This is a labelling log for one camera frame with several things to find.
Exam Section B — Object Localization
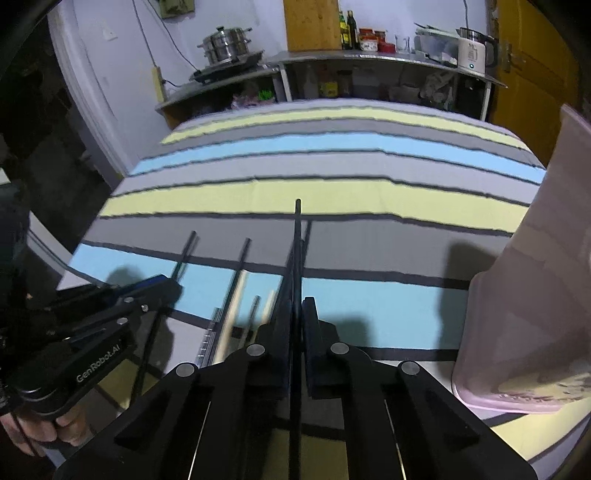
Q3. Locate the beige wooden chopstick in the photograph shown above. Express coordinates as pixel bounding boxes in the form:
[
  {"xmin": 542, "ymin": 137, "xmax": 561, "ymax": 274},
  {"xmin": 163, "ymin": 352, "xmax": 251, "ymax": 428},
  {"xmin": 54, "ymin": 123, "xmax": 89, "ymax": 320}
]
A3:
[
  {"xmin": 212, "ymin": 270, "xmax": 249, "ymax": 365},
  {"xmin": 259, "ymin": 290, "xmax": 276, "ymax": 326}
]

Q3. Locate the silver-tipped black chopstick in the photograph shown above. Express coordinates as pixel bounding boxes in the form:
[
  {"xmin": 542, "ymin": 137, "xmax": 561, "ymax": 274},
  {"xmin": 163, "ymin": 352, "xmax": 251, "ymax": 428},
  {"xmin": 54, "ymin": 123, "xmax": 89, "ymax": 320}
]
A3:
[{"xmin": 238, "ymin": 295, "xmax": 260, "ymax": 349}]

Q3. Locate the metal kitchen shelf table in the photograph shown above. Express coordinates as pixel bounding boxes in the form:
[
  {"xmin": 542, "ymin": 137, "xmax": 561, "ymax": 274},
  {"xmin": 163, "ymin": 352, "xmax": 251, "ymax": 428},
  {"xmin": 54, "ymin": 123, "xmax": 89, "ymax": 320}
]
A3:
[{"xmin": 155, "ymin": 51, "xmax": 505, "ymax": 129}]

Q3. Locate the person's left hand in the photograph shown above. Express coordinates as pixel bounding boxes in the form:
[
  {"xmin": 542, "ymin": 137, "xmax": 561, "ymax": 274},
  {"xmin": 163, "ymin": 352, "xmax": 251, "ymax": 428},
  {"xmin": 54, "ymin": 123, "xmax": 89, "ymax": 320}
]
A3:
[{"xmin": 1, "ymin": 404, "xmax": 91, "ymax": 456}]

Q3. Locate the striped tablecloth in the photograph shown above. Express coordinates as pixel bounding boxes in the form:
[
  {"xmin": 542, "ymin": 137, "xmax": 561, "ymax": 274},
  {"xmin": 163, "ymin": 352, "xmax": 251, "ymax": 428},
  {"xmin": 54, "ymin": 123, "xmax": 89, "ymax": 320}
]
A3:
[{"xmin": 56, "ymin": 100, "xmax": 590, "ymax": 479}]

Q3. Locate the pink plastic utensil basket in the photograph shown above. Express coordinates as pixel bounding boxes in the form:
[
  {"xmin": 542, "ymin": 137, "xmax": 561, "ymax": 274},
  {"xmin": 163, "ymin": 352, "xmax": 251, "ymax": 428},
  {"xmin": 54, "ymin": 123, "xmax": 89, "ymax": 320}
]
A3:
[{"xmin": 451, "ymin": 105, "xmax": 591, "ymax": 413}]

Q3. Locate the white power strip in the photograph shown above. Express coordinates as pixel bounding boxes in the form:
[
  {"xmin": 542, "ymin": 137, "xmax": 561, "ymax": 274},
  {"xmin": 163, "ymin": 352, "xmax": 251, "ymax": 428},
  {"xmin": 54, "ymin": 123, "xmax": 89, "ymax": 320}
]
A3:
[{"xmin": 151, "ymin": 66, "xmax": 166, "ymax": 103}]

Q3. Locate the black induction cooker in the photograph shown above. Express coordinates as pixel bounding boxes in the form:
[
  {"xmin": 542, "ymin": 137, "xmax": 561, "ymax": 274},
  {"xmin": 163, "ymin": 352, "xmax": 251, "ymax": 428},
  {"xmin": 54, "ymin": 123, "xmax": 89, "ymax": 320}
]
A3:
[{"xmin": 189, "ymin": 51, "xmax": 263, "ymax": 84}]

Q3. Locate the stainless steel steamer pot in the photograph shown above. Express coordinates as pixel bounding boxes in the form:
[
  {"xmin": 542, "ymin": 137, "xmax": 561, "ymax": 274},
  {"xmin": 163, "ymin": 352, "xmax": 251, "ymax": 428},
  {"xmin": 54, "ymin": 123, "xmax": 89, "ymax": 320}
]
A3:
[{"xmin": 198, "ymin": 26, "xmax": 252, "ymax": 66}]

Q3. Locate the green hanging cloth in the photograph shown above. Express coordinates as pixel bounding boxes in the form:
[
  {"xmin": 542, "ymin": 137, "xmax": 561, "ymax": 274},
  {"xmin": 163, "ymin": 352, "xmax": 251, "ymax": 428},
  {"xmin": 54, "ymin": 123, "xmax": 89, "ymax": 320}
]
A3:
[{"xmin": 158, "ymin": 0, "xmax": 194, "ymax": 19}]

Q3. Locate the wooden cutting board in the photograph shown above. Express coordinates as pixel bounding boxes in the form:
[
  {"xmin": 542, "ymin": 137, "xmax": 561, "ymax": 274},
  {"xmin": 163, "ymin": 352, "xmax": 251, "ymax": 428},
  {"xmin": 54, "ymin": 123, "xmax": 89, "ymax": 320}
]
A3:
[{"xmin": 283, "ymin": 0, "xmax": 342, "ymax": 52}]

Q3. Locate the red lidded jar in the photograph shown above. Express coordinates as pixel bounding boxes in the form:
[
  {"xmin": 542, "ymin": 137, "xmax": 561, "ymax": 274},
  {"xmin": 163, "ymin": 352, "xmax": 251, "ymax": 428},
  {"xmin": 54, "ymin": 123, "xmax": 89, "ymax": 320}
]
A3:
[{"xmin": 359, "ymin": 28, "xmax": 380, "ymax": 52}]

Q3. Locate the white electric kettle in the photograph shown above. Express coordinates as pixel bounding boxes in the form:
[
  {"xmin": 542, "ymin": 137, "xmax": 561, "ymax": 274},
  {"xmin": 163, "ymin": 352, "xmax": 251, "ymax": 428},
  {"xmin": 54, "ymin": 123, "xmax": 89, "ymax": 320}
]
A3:
[{"xmin": 457, "ymin": 27, "xmax": 499, "ymax": 77}]

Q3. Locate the yellow wooden door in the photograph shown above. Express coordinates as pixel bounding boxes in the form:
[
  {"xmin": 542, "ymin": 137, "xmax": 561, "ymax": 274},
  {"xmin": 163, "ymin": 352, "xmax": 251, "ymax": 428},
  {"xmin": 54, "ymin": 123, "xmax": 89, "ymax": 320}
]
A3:
[{"xmin": 488, "ymin": 0, "xmax": 580, "ymax": 165}]

